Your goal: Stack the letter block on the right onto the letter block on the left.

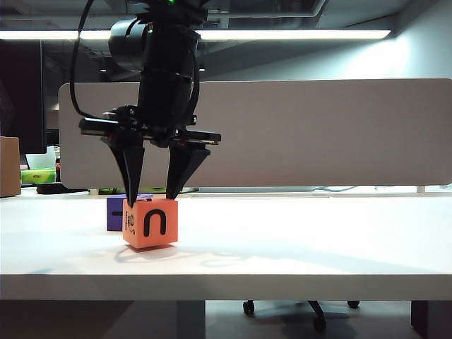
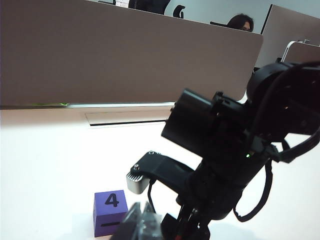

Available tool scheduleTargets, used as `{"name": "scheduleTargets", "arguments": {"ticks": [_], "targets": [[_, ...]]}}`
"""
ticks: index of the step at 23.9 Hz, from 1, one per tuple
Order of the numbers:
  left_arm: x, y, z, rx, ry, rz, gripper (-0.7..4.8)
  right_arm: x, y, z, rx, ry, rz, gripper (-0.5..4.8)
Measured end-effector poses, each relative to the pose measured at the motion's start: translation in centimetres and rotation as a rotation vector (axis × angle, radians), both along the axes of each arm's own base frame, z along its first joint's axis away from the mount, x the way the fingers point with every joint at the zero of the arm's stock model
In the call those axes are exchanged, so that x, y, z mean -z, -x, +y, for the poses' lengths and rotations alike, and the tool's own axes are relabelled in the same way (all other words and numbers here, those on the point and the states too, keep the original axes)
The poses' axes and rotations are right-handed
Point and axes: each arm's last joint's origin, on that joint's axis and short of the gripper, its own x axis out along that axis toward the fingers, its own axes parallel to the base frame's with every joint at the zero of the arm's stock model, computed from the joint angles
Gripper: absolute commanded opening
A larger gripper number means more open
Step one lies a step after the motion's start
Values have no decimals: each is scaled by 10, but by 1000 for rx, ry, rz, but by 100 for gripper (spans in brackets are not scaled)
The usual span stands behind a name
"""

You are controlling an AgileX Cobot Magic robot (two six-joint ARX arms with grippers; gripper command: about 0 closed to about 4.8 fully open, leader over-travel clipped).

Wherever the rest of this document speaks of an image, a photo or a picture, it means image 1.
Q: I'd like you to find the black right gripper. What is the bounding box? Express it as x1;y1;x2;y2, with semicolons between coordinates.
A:
78;104;222;208

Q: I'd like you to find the orange monkey letter block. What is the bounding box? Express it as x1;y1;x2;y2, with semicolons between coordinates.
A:
122;197;179;251

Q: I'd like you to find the purple letter block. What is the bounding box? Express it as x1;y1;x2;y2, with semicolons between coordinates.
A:
106;193;153;233

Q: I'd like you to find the black flat object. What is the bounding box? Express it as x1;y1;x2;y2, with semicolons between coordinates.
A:
35;183;89;195

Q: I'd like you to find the white tissue sheet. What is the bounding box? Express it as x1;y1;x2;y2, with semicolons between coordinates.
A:
25;145;61;171

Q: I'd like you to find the green tissue box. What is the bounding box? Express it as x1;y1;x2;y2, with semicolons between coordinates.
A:
20;169;57;185

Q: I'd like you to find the grey fabric desk divider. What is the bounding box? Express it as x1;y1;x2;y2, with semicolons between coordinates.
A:
57;78;452;190

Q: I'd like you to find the brown cardboard box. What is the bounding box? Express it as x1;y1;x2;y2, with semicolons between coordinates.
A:
0;136;22;198

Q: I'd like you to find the dark monitor screen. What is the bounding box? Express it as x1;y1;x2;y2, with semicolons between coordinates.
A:
0;39;47;155

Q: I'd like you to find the grey table leg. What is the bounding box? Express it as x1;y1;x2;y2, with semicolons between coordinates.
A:
176;299;206;339

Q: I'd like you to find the black office chair base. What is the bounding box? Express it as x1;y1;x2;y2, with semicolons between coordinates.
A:
242;299;361;333

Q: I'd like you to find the dark table leg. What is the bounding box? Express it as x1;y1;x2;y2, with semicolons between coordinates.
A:
410;299;452;339

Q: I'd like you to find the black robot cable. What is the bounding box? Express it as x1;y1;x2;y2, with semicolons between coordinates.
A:
69;0;97;121

